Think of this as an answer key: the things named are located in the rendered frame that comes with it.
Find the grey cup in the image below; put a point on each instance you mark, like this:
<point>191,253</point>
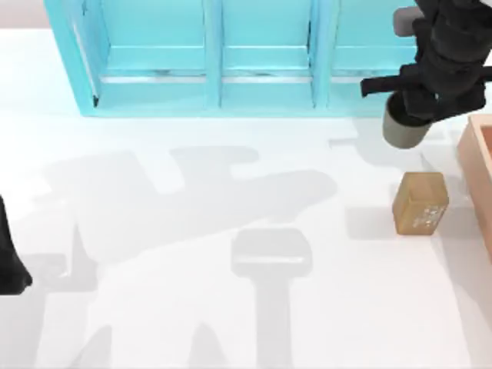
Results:
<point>403,134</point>

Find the pale grey rounded box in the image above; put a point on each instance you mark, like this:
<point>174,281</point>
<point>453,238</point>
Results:
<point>404,22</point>

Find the brown translucent box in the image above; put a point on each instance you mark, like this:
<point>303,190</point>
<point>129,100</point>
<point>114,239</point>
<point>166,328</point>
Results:
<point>419,207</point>

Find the light blue rack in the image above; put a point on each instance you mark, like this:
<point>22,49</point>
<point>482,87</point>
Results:
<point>215,57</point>

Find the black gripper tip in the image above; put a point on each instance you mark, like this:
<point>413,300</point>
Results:
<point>8,265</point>

